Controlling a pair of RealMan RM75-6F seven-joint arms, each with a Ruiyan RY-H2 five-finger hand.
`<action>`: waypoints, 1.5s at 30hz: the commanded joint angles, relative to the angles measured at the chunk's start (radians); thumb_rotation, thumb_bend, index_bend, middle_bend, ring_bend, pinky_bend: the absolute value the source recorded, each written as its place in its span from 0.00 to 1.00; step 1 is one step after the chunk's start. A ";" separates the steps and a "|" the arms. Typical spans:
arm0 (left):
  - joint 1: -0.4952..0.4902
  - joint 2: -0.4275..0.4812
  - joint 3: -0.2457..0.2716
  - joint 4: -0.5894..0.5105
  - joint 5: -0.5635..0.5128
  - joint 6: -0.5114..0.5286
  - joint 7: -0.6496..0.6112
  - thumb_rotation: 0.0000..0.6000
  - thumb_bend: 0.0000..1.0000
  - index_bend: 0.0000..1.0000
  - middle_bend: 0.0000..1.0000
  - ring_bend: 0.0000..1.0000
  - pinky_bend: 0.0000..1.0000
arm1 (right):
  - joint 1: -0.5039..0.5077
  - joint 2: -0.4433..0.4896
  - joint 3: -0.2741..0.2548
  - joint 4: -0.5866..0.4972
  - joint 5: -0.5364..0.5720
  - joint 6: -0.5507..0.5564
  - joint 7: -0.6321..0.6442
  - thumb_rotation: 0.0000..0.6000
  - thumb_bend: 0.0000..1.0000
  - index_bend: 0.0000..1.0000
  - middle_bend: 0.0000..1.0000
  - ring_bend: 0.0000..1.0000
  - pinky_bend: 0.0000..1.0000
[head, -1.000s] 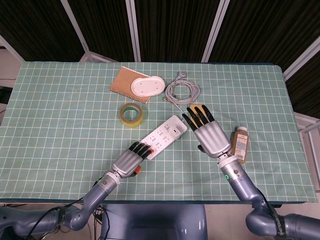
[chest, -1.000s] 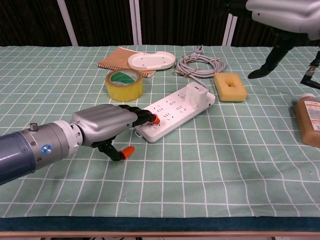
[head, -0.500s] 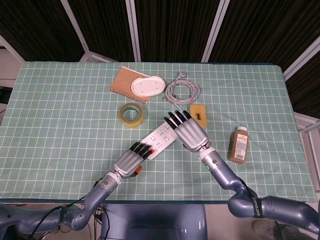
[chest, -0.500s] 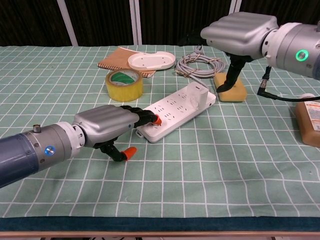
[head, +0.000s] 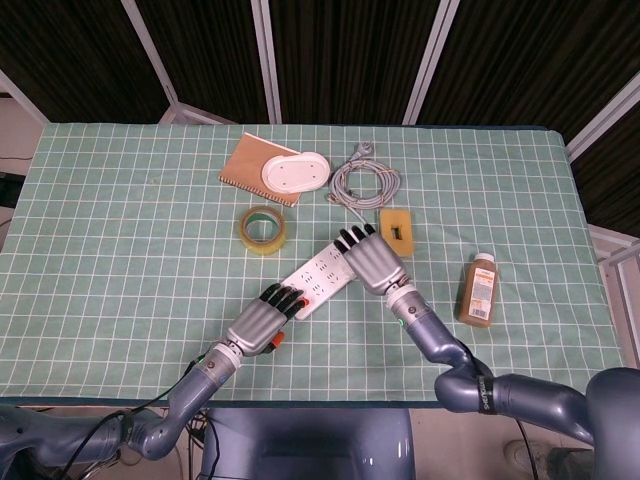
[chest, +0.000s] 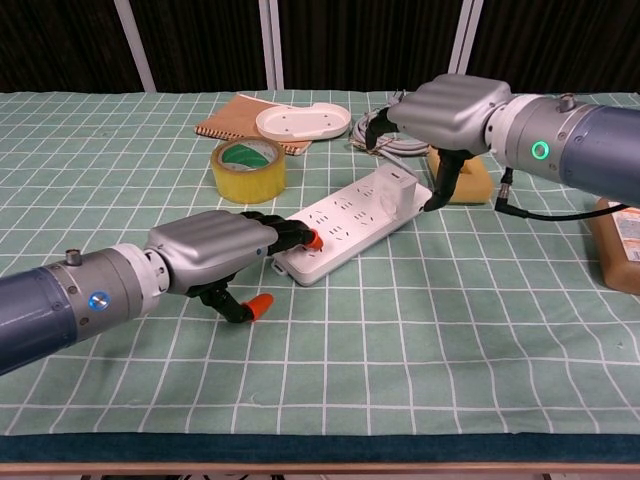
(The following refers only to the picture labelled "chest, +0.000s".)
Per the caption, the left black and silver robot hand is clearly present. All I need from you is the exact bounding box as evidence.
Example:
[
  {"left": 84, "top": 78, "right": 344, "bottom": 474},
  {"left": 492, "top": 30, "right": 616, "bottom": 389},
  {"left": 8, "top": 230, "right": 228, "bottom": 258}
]
[{"left": 144, "top": 209, "right": 325, "bottom": 325}]

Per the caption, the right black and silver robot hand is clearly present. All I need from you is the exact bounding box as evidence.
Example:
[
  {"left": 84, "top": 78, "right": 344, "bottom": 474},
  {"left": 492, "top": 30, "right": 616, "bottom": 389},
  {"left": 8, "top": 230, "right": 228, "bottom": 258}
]
[{"left": 364, "top": 73, "right": 514, "bottom": 214}]

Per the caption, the white plug adapter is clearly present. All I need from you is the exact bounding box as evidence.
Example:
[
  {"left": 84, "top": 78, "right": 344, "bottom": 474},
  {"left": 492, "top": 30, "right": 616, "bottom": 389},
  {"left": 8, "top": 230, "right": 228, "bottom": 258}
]
[{"left": 377, "top": 168, "right": 419, "bottom": 221}]

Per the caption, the white power strip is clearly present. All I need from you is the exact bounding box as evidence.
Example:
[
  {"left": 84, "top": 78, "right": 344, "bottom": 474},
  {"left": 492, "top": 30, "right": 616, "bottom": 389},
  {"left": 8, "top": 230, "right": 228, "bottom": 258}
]
[{"left": 271, "top": 168, "right": 434, "bottom": 287}]

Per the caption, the yellow tape roll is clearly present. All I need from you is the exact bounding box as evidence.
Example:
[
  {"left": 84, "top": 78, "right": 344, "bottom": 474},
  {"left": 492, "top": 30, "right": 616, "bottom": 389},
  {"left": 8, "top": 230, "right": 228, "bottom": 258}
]
[{"left": 210, "top": 138, "right": 287, "bottom": 205}]

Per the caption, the yellow sponge block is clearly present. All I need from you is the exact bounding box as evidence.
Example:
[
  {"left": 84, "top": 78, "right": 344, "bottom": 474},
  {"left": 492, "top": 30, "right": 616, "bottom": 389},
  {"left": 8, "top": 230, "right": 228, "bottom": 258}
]
[{"left": 425, "top": 148, "right": 496, "bottom": 205}]

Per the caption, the brown spiral notebook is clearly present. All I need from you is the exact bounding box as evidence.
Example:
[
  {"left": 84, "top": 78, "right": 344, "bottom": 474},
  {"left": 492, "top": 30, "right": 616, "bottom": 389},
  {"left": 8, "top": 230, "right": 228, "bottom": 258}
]
[{"left": 193, "top": 94, "right": 314, "bottom": 157}]

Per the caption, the white oval plastic tray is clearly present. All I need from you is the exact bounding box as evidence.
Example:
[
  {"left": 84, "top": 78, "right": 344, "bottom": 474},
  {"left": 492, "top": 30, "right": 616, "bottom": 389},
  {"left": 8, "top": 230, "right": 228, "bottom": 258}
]
[{"left": 255, "top": 101, "right": 351, "bottom": 141}]

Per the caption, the dark folding partition screen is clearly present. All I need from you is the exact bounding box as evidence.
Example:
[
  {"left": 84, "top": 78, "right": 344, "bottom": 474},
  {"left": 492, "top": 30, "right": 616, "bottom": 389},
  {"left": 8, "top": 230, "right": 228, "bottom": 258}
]
[{"left": 0, "top": 0, "right": 640, "bottom": 95}]

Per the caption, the brown juice bottle white cap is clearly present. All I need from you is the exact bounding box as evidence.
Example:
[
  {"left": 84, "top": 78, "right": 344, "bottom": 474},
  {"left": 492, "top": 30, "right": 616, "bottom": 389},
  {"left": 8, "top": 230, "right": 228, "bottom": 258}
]
[{"left": 587, "top": 197, "right": 640, "bottom": 296}]

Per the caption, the green checked tablecloth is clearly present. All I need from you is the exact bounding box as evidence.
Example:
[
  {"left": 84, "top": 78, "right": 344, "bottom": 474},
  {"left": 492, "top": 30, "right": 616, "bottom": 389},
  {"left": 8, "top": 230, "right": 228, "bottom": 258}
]
[{"left": 0, "top": 89, "right": 640, "bottom": 464}]

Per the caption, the grey coiled power cable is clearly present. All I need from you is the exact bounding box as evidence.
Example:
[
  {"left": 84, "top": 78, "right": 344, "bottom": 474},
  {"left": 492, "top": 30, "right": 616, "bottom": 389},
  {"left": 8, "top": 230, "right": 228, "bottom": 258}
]
[{"left": 349, "top": 89, "right": 432, "bottom": 169}]

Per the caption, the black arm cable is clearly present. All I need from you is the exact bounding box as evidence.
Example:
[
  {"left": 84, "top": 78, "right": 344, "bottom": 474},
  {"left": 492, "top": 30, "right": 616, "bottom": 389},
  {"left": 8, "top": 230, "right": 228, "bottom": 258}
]
[{"left": 493, "top": 167, "right": 632, "bottom": 222}]

